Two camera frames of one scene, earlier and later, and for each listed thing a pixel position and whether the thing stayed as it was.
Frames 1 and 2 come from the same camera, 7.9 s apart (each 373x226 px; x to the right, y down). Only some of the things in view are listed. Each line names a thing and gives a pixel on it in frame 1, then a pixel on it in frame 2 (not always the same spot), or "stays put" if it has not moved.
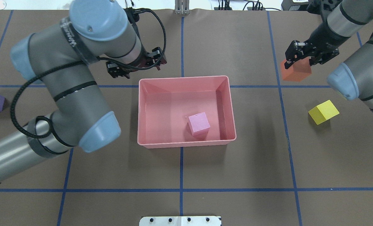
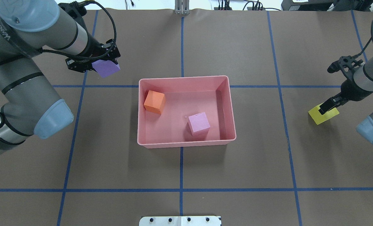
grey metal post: x=182 y=7 stays put
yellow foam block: x=323 y=112 stays put
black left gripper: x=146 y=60 → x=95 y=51
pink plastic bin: x=164 y=104 stays put
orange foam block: x=297 y=71 → x=155 y=101
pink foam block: x=199 y=124 stays put
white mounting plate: x=180 y=221 stays put
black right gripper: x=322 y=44 → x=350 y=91
